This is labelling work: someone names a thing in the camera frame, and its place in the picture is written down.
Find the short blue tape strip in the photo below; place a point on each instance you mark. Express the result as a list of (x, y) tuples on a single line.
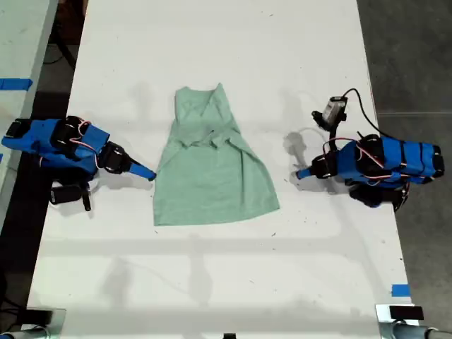
[(400, 290)]

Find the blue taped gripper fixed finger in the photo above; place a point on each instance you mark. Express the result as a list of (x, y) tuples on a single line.
[(306, 171), (141, 167)]

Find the silver metal bracket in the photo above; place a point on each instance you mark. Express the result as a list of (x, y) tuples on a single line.
[(383, 323), (58, 319)]

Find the white side table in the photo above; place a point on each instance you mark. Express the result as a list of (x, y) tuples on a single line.
[(21, 42)]

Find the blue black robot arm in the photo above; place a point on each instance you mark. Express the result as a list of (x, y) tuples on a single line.
[(406, 159), (46, 148)]

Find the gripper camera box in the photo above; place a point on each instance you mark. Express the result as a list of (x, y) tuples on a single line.
[(332, 110), (67, 194)]

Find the small black box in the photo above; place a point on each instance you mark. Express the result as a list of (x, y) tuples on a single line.
[(39, 316), (406, 313)]

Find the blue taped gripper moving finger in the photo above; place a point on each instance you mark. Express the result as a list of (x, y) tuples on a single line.
[(140, 173), (307, 176)]

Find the pale green T-shirt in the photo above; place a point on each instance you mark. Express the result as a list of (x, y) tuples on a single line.
[(212, 176)]

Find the long blue tape strip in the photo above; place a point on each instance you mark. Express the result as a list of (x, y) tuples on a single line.
[(14, 84)]

